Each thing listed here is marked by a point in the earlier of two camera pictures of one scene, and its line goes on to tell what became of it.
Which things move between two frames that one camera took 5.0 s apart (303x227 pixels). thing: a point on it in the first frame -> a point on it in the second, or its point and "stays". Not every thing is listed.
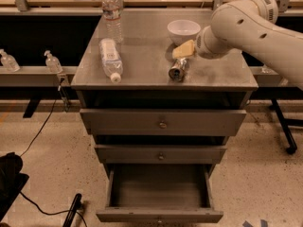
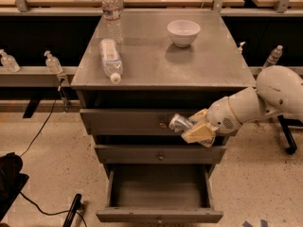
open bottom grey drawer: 159,193 stays
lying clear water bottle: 112,61 stays
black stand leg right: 285,123 stays
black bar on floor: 76,205 stays
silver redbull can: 176,72 -> 180,123
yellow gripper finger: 186,49 -> 203,133
